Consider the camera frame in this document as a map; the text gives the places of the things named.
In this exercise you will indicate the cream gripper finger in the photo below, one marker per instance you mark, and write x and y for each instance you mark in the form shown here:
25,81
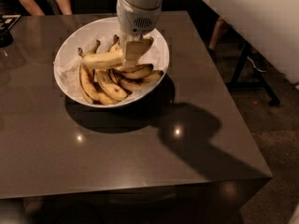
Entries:
134,49

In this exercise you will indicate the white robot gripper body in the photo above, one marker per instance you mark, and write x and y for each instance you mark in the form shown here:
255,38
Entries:
135,18

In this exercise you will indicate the large top yellow banana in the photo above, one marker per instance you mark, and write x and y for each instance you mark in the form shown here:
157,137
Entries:
103,60

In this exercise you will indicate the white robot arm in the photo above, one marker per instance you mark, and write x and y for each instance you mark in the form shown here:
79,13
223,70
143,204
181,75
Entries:
136,18

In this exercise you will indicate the back middle banana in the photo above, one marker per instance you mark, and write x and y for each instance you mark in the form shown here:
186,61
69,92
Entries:
116,44

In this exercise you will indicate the right upper spotted banana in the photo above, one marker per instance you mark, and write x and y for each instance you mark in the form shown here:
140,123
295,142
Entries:
138,72

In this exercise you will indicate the spotted banana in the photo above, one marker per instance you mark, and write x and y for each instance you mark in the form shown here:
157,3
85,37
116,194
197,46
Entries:
109,86
138,72
138,84

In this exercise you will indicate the right lower spotted banana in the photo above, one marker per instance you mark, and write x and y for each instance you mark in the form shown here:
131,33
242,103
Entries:
138,84

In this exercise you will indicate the green-tipped back left banana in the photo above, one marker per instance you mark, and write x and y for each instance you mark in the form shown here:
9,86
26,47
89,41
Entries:
92,50

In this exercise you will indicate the centre spotted banana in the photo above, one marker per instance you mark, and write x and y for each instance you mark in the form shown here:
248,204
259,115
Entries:
109,86

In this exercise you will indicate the bottom front banana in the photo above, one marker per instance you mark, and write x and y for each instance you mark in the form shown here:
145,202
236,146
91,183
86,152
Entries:
104,99

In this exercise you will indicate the left lower banana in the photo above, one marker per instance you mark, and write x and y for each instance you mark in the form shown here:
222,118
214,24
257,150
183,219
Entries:
86,83

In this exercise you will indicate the white bowl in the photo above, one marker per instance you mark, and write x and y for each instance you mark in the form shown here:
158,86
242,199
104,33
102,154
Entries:
67,61

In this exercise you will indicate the black tray with white label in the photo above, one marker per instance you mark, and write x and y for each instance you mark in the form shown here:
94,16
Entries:
6,23

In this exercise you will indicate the white board panel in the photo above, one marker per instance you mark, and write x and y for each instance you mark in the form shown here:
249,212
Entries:
270,26

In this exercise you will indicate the black metal stand frame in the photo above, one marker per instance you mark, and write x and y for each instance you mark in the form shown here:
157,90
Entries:
255,82

